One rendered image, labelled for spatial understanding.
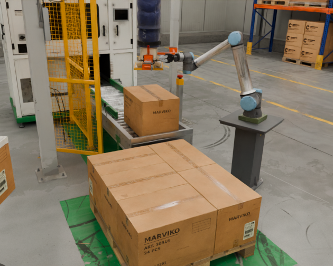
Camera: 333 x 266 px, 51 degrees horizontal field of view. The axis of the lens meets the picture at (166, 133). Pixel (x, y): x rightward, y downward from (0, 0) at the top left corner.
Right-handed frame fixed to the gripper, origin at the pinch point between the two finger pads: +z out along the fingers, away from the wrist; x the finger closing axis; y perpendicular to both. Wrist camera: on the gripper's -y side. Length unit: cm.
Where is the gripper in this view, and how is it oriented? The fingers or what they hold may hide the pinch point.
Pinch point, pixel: (160, 58)
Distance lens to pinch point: 340.3
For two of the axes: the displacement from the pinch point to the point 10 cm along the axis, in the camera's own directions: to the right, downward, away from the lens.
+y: -4.7, -3.5, 8.1
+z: -8.8, 1.6, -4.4
